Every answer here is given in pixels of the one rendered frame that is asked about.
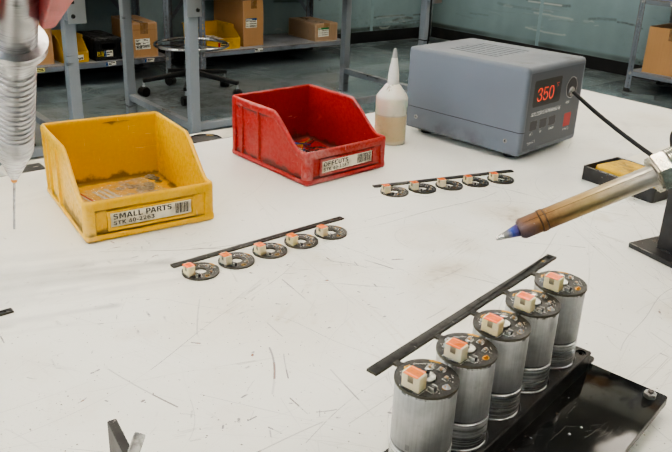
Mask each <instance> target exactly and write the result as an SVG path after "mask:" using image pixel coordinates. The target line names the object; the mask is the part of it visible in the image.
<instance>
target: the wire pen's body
mask: <svg viewBox="0 0 672 452"><path fill-rule="evenodd" d="M38 15H39V0H0V157H1V158H2V159H4V160H7V161H14V162H16V161H22V160H25V159H27V158H29V157H30V156H31V155H32V154H33V152H34V143H35V113H36V83H37V65H38V64H40V63H41V62H42V61H43V60H44V59H45V58H46V56H47V54H48V43H49V40H48V36H47V34H46V33H45V31H44V30H43V29H42V28H41V27H40V26H39V20H38Z"/></svg>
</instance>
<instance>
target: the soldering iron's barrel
mask: <svg viewBox="0 0 672 452"><path fill-rule="evenodd" d="M644 166H645V167H643V168H641V169H638V170H636V171H633V172H631V173H628V174H626V175H624V176H621V177H619V178H616V179H614V180H611V181H609V182H606V183H604V184H601V185H599V186H597V187H594V188H592V189H589V190H587V191H584V192H582V193H579V194H577V195H574V196H572V197H570V198H567V199H565V200H562V201H560V202H557V203H555V204H552V205H550V206H547V207H545V208H543V209H538V210H535V212H533V213H530V214H528V215H525V216H523V217H520V218H518V219H517V220H516V222H515V224H516V225H517V226H518V229H519V231H520V233H521V237H522V238H529V237H531V236H534V235H536V234H539V233H541V232H546V231H548V230H549V229H551V228H554V227H556V226H559V225H561V224H564V223H566V222H569V221H571V220H573V219H576V218H578V217H581V216H583V215H586V214H588V213H591V212H593V211H596V210H598V209H601V208H603V207H606V206H608V205H611V204H613V203H616V202H618V201H621V200H623V199H625V198H628V197H630V196H633V195H635V194H638V193H640V192H643V191H645V190H648V189H650V188H653V187H655V189H656V190H657V191H659V192H660V193H661V192H663V191H666V190H668V189H671V188H672V146H671V147H669V148H666V149H664V150H661V151H660V152H658V153H656V154H654V155H651V156H649V157H647V158H646V159H644Z"/></svg>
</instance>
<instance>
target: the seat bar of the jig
mask: <svg viewBox="0 0 672 452"><path fill-rule="evenodd" d="M590 356H591V352H590V351H588V350H585V349H583V348H581V347H578V346H576V349H575V354H574V359H573V364H572V365H571V366H570V367H568V368H564V369H550V371H549V377H548V382H547V388H546V389H545V390H543V391H541V392H538V393H532V394H526V393H521V395H520V401H519V408H518V414H517V415H516V416H515V417H513V418H511V419H509V420H505V421H491V420H488V424H487V431H486V439H485V443H484V445H483V446H481V447H480V448H479V449H476V450H474V451H469V452H501V451H502V450H503V449H504V448H505V447H506V446H507V445H508V444H509V443H510V442H511V441H512V440H513V439H515V438H516V437H517V436H518V435H519V434H520V433H521V432H522V431H523V430H524V429H525V428H526V427H527V426H528V425H529V424H530V423H531V422H532V421H534V420H535V419H536V418H537V417H538V416H539V415H540V414H541V413H542V412H543V411H544V410H545V409H546V408H547V407H548V406H549V405H550V404H552V403H553V402H554V401H555V400H556V399H557V398H558V397H559V396H560V395H561V394H562V393H563V392H564V391H565V390H566V389H567V388H568V387H570V386H571V385H572V384H573V383H574V382H575V381H576V380H577V379H578V378H579V377H580V376H581V375H582V374H583V373H584V372H585V371H586V370H587V369H588V366H589V361H590Z"/></svg>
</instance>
